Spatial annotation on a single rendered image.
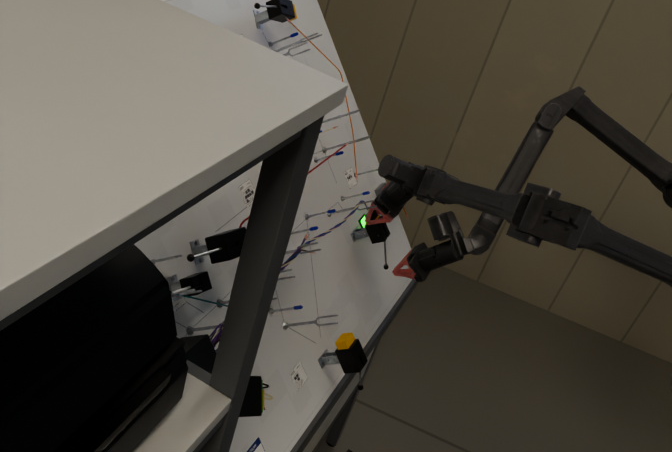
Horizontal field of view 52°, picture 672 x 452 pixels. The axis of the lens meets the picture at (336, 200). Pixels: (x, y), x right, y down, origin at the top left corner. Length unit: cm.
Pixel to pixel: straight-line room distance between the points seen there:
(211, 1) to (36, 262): 129
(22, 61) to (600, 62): 293
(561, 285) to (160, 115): 338
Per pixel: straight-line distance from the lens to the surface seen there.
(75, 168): 42
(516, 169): 180
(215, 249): 127
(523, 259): 370
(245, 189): 151
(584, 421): 336
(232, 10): 166
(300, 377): 158
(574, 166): 345
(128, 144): 45
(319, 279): 167
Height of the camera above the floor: 208
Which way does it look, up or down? 31 degrees down
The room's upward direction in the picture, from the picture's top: 18 degrees clockwise
